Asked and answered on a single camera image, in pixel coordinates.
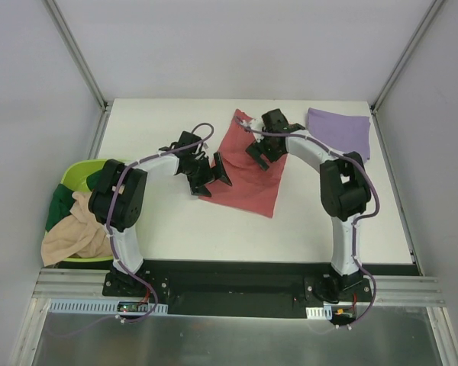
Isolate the pink t shirt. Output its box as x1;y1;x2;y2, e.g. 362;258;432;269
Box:
201;109;287;218

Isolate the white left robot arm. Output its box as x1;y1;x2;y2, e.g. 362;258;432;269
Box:
89;131;232;297

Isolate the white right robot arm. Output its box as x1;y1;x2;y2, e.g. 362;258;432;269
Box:
238;109;379;301

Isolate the folded purple t shirt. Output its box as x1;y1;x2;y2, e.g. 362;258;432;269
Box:
306;108;371;162

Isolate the green laundry basket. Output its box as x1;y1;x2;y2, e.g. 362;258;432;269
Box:
60;159;113;266

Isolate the beige garment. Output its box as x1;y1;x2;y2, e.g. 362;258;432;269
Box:
40;191;112;266

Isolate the dark green garment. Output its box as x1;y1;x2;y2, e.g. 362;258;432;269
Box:
45;171;101;232

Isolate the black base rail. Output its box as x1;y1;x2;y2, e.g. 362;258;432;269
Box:
102;260;373;319

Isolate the right white cable duct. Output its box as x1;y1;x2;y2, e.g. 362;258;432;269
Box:
305;307;333;320

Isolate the white cable duct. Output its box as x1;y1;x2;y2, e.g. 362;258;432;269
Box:
305;307;333;320
49;299;169;316

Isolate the left white cable duct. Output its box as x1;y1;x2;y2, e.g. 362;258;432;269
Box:
49;299;169;316

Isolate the left aluminium frame post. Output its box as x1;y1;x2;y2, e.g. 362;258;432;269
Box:
41;0;109;112

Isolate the aluminium frame post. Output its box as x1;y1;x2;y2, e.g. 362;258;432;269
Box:
370;0;447;115
41;0;109;112

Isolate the right aluminium frame post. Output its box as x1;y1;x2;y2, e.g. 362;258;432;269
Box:
370;0;447;115

